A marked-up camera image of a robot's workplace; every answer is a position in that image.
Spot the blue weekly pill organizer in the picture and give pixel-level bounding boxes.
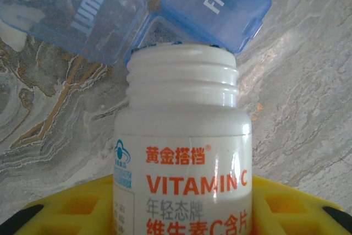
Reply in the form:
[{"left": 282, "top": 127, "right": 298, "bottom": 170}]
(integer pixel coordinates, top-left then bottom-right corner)
[{"left": 0, "top": 0, "right": 296, "bottom": 67}]

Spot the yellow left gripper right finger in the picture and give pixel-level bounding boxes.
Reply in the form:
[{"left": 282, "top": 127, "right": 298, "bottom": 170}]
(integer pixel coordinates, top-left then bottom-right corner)
[{"left": 250, "top": 174, "right": 352, "bottom": 235}]

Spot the white vitamin C bottle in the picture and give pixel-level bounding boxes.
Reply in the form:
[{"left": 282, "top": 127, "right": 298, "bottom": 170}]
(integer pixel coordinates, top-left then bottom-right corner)
[{"left": 112, "top": 42, "right": 253, "bottom": 235}]

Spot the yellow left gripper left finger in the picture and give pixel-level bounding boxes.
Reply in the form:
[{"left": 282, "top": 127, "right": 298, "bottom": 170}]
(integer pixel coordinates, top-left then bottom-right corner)
[{"left": 0, "top": 174, "right": 115, "bottom": 235}]

